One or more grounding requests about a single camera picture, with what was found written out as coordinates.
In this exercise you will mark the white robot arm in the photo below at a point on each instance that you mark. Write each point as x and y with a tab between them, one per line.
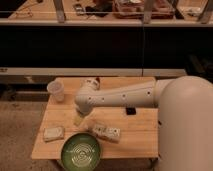
185	111

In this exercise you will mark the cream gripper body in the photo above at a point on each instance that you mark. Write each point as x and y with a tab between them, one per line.
78	119

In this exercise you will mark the black rectangular device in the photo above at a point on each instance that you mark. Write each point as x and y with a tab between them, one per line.
130	111

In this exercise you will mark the dark device on shelf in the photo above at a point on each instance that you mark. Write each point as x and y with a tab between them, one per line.
79	9

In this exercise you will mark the wooden table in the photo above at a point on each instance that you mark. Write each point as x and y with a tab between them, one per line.
120	135

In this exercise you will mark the tray with items on shelf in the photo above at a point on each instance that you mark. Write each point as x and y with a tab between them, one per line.
135	9

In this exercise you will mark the green round bowl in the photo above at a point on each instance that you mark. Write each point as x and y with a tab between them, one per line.
80	152

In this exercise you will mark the translucent plastic cup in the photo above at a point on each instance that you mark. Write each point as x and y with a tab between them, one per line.
56	89

